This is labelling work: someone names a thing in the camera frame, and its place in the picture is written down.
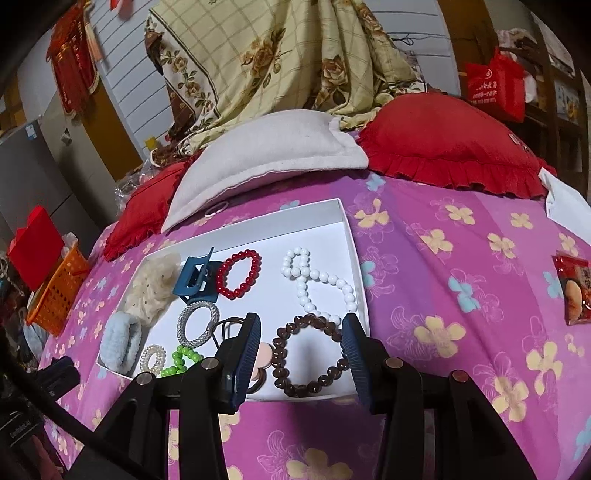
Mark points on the small red ruffled pillow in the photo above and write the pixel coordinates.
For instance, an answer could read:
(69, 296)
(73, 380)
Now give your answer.
(138, 207)

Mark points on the cream lace scrunchie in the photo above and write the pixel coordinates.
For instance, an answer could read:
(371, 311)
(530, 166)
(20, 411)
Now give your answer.
(152, 290)

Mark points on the white paper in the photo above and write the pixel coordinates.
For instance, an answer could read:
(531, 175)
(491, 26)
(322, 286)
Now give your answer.
(565, 198)

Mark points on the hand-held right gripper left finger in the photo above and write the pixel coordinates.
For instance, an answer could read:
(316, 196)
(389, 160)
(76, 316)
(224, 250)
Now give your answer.
(242, 364)

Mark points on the red hanging decoration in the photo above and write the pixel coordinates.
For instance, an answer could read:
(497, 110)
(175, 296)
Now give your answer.
(71, 69)

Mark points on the grey cloth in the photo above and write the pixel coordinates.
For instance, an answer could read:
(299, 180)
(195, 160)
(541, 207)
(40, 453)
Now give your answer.
(32, 341)

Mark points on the pink floral bedsheet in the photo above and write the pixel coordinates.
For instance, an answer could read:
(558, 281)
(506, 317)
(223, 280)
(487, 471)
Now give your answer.
(461, 277)

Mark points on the clear plastic bag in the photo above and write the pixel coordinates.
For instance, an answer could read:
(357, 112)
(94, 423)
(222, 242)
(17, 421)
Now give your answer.
(127, 189)

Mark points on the wooden shelf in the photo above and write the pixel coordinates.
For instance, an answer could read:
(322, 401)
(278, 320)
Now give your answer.
(551, 115)

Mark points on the blue hair claw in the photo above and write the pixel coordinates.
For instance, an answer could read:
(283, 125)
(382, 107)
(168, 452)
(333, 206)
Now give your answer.
(187, 279)

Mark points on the white cardboard box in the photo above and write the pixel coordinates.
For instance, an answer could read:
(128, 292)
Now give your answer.
(295, 240)

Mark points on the large red ruffled pillow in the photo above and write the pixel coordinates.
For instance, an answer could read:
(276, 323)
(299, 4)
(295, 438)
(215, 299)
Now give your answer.
(438, 134)

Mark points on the red snack packet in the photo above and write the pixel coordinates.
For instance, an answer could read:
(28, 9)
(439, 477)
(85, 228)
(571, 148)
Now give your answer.
(575, 290)

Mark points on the pale blue fluffy scrunchie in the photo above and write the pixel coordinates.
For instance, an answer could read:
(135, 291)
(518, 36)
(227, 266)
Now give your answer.
(113, 350)

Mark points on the red shopping bag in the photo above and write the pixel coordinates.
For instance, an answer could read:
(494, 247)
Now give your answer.
(496, 87)

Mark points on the orange plastic basket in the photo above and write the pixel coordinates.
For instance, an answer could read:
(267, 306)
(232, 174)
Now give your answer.
(60, 295)

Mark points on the beige floral quilt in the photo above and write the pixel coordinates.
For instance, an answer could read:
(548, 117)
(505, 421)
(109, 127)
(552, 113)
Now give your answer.
(258, 55)

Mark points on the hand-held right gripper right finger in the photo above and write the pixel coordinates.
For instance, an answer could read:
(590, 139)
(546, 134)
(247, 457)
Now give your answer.
(358, 360)

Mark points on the white pillow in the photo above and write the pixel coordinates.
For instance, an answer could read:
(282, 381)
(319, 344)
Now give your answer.
(268, 152)

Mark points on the grey refrigerator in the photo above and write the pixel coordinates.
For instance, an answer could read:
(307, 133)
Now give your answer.
(41, 184)

